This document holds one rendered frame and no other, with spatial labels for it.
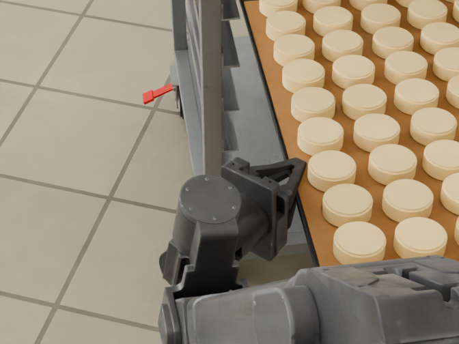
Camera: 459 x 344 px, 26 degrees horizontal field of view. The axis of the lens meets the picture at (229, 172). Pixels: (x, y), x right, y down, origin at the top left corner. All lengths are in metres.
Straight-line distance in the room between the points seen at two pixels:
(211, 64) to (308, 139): 0.49
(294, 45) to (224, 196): 0.37
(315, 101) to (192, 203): 0.29
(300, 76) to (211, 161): 0.53
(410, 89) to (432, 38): 0.11
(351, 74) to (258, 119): 0.94
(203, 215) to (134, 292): 1.12
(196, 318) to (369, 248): 0.19
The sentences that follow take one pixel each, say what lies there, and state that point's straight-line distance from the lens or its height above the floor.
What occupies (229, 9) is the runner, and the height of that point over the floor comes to 0.68.
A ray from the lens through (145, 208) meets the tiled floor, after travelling 2.13.
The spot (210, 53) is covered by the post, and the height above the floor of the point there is 0.62.
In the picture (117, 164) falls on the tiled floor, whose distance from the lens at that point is 2.23.
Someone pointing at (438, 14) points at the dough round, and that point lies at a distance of 1.30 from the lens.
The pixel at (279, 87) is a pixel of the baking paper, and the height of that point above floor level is 0.80.
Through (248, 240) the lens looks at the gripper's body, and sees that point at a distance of 0.97.
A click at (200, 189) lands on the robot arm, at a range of 0.89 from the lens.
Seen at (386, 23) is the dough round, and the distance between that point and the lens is 1.28.
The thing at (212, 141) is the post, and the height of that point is 0.43.
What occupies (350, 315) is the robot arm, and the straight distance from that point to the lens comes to 0.49.
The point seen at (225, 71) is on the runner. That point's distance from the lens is 1.67.
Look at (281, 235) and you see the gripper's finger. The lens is 1.02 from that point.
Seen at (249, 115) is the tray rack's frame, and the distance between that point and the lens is 2.11.
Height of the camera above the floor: 1.56
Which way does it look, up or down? 45 degrees down
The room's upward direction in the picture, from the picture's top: straight up
